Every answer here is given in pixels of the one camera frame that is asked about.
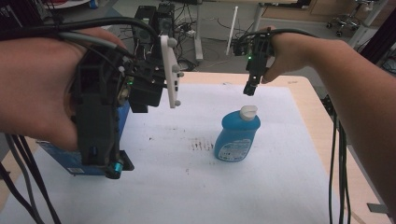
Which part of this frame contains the grey left gripper cable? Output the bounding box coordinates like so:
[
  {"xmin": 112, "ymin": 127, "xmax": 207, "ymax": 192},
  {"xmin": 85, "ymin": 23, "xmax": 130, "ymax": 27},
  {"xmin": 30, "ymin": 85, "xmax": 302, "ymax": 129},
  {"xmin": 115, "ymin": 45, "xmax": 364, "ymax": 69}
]
[{"xmin": 4, "ymin": 31, "xmax": 134, "ymax": 224}]

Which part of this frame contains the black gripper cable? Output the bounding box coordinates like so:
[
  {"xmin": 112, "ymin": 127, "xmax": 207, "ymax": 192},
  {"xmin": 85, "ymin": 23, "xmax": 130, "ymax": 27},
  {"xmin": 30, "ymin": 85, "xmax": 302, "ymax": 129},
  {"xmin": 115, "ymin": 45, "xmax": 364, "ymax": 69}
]
[
  {"xmin": 239, "ymin": 28, "xmax": 353, "ymax": 224},
  {"xmin": 0, "ymin": 17, "xmax": 161, "ymax": 224}
]

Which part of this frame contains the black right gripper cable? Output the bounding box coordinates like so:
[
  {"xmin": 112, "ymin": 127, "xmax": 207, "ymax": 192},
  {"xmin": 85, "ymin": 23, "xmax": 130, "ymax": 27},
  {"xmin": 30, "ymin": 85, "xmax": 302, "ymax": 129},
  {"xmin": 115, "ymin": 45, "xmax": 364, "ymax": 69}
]
[{"xmin": 239, "ymin": 28, "xmax": 353, "ymax": 224}]

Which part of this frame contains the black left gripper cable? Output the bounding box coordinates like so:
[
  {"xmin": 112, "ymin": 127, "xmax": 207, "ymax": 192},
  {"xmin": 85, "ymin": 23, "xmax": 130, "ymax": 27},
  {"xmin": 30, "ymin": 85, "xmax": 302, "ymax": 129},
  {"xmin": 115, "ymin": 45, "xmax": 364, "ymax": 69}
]
[{"xmin": 0, "ymin": 17, "xmax": 161, "ymax": 224}]

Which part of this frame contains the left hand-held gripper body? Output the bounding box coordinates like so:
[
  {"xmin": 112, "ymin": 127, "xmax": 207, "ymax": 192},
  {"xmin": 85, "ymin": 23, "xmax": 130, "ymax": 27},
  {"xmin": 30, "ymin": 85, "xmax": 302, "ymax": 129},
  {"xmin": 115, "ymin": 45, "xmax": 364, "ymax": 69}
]
[{"xmin": 70, "ymin": 35, "xmax": 185, "ymax": 169}]

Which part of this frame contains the blue cardboard box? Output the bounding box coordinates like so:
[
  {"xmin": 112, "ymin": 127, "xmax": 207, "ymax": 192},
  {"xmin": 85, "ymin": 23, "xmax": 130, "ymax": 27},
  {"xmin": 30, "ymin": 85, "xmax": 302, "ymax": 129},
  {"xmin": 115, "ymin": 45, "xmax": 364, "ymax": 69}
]
[{"xmin": 36, "ymin": 101, "xmax": 132, "ymax": 177}]

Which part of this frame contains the blue detergent bottle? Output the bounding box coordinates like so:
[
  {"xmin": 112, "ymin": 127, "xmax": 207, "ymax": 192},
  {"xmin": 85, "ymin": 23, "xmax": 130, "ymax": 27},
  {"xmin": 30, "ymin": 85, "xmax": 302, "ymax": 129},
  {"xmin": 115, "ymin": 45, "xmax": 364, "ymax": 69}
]
[{"xmin": 214, "ymin": 105, "xmax": 262, "ymax": 162}]

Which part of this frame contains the white table mat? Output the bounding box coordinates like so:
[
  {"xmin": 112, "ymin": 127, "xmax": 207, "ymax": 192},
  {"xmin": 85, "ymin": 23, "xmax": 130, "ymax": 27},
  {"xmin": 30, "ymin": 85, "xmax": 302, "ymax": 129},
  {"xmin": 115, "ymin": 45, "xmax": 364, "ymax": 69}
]
[{"xmin": 0, "ymin": 82, "xmax": 342, "ymax": 224}]

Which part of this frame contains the office chair base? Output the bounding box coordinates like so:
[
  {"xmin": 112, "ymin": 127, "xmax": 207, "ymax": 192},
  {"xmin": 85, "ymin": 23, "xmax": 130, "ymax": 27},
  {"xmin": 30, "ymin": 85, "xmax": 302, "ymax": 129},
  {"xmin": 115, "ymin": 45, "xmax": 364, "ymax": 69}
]
[{"xmin": 326, "ymin": 0, "xmax": 375, "ymax": 37}]

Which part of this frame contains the person's left hand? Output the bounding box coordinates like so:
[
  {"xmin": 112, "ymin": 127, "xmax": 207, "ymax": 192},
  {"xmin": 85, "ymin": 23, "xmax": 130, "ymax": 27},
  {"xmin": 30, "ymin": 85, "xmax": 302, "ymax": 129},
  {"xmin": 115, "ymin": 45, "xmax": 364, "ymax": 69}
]
[{"xmin": 0, "ymin": 27, "xmax": 126, "ymax": 152}]

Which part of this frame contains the white desk leg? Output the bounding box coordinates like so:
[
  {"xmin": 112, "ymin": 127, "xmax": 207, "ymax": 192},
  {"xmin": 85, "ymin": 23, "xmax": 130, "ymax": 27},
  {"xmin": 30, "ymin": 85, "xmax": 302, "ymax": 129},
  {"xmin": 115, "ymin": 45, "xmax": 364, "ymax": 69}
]
[
  {"xmin": 191, "ymin": 0, "xmax": 204, "ymax": 62},
  {"xmin": 347, "ymin": 0, "xmax": 390, "ymax": 49},
  {"xmin": 252, "ymin": 3, "xmax": 266, "ymax": 33}
]

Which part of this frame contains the black computer tower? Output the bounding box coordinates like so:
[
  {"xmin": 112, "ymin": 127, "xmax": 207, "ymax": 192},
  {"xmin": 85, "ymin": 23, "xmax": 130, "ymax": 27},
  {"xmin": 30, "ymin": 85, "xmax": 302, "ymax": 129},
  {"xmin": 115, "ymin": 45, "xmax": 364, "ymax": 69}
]
[{"xmin": 132, "ymin": 3, "xmax": 176, "ymax": 62}]

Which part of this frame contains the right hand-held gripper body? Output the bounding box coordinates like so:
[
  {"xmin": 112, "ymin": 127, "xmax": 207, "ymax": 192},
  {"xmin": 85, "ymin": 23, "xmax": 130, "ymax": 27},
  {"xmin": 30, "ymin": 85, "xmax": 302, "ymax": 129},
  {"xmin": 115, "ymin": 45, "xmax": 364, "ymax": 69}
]
[{"xmin": 233, "ymin": 29, "xmax": 276, "ymax": 83}]

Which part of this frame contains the person's right hand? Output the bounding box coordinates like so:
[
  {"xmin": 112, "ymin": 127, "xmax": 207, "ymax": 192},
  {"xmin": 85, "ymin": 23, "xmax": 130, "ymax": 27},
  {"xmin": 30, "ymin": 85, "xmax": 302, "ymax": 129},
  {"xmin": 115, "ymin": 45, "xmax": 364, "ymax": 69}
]
[{"xmin": 261, "ymin": 26, "xmax": 319, "ymax": 85}]

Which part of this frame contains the white pole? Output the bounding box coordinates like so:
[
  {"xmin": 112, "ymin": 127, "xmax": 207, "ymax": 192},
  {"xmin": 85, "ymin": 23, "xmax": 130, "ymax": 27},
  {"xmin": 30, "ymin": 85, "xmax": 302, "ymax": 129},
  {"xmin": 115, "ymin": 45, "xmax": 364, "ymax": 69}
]
[{"xmin": 225, "ymin": 6, "xmax": 239, "ymax": 56}]

